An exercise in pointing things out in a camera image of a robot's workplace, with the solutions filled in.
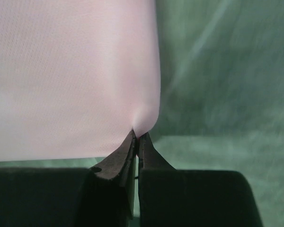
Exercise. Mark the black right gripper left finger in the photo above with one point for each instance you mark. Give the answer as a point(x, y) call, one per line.
point(99, 196)

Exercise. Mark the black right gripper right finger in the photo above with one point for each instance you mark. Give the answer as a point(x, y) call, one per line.
point(191, 198)

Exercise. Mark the pink t shirt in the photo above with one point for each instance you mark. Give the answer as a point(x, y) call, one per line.
point(76, 76)

